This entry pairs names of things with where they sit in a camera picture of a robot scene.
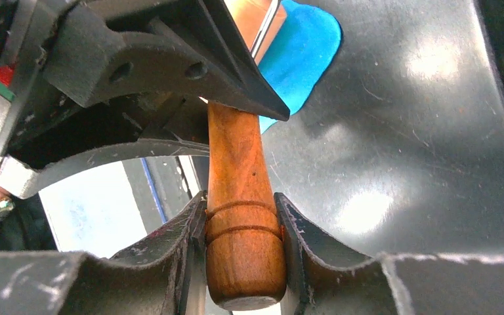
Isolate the black baking tray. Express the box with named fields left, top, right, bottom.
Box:
left=263, top=1, right=504, bottom=255

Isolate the wooden rolling pin roller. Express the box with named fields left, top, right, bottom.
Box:
left=204, top=0, right=289, bottom=312

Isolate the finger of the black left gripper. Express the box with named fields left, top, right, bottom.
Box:
left=43, top=1, right=289, bottom=121

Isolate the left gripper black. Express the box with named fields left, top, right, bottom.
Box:
left=0, top=1, right=209, bottom=199

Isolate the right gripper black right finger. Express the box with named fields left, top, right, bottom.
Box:
left=274, top=193, right=504, bottom=314

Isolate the blue dough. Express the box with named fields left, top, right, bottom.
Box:
left=259, top=1, right=342, bottom=115

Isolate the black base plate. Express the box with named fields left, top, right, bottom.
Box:
left=122, top=156, right=201, bottom=234

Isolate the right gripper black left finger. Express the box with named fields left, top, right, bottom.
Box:
left=0, top=192, right=206, bottom=314

